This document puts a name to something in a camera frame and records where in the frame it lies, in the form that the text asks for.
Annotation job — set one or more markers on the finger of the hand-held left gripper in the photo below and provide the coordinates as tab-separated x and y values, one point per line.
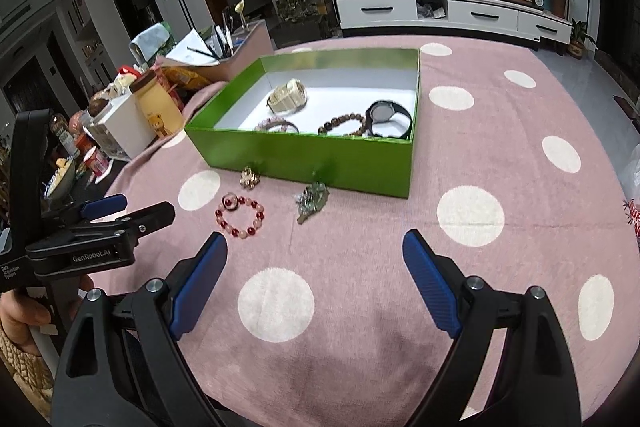
150	216
105	205

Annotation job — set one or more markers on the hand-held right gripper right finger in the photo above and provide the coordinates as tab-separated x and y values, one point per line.
430	282

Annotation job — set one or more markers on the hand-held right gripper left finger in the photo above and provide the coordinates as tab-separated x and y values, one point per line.
200	287

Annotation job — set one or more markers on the black wrist watch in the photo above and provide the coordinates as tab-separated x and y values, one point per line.
400	127

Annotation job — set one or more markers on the green cardboard box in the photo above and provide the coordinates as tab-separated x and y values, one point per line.
300	162

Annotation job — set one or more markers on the cream wrist watch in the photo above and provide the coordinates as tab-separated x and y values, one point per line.
290	94

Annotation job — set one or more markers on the person's left forearm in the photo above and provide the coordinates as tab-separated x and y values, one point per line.
20	372

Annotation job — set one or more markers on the person's left hand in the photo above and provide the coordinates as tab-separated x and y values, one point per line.
22	317

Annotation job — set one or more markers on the bowl of food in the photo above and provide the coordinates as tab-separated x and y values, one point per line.
60	182

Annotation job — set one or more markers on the red white cup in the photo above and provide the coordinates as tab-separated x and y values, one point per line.
97	162

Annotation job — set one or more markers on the dark glass bottle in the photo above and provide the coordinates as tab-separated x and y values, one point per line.
62	134

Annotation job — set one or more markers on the pink polka dot tablecloth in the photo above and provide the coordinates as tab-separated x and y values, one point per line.
350	307

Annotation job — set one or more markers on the white drawer organizer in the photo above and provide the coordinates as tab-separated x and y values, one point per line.
125	122

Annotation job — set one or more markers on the brown round fruit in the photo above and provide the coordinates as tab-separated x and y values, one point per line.
100	106

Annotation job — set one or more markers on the gold butterfly brooch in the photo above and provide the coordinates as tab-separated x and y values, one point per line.
248	178

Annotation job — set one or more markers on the yellow bear bottle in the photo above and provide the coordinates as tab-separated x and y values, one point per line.
157	107

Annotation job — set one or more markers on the yellow snack packet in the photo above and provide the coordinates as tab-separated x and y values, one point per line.
187	78

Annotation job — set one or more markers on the silver green brooch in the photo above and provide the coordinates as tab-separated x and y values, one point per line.
312	199

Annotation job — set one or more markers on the white green packet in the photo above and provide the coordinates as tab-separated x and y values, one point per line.
150	39

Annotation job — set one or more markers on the white papers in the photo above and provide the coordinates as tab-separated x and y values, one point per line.
192	47

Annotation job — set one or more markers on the pink storage box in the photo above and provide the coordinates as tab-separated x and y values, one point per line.
250	47

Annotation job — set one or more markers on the white plastic bag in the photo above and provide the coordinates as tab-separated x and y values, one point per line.
631	187

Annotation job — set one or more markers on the leafy plant in crate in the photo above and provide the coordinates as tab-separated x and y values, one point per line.
300	7

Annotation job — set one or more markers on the small potted plant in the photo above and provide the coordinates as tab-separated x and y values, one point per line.
577	47

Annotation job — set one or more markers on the white television cabinet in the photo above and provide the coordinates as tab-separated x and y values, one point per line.
375	9

